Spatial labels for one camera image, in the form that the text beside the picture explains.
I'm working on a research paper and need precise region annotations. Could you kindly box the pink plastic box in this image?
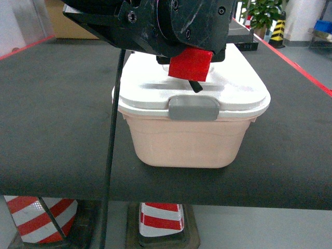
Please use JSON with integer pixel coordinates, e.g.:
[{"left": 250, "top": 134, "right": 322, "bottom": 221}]
[{"left": 123, "top": 114, "right": 254, "bottom": 169}]

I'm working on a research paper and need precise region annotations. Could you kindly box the white box lid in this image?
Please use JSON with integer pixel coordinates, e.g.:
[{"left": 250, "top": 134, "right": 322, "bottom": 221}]
[{"left": 118, "top": 44, "right": 271, "bottom": 120}]

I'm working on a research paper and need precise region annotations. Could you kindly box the red white cone middle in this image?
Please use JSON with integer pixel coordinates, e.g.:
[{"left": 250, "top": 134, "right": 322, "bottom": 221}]
[{"left": 125, "top": 202, "right": 201, "bottom": 248}]

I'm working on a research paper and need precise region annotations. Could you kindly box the black device on table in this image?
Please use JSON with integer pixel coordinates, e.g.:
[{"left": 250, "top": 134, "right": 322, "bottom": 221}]
[{"left": 234, "top": 41, "right": 259, "bottom": 52}]

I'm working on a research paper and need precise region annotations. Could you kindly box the yellow black traffic cone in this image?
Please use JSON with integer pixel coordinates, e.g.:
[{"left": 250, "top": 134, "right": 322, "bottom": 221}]
[{"left": 269, "top": 11, "right": 286, "bottom": 49}]

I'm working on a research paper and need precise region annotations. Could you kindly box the green potted plant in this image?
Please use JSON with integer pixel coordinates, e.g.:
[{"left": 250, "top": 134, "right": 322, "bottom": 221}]
[{"left": 241, "top": 0, "right": 283, "bottom": 30}]

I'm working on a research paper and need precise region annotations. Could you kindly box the large red white bollard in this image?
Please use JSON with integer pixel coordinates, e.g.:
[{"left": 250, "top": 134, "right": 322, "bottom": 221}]
[{"left": 4, "top": 196, "right": 78, "bottom": 245}]

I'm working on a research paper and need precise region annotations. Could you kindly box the red mount block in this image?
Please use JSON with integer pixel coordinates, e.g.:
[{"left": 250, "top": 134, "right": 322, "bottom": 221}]
[{"left": 168, "top": 47, "right": 213, "bottom": 81}]

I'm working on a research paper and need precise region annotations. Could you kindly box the black cable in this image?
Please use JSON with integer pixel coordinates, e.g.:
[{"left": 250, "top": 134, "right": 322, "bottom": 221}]
[{"left": 100, "top": 48, "right": 204, "bottom": 249}]

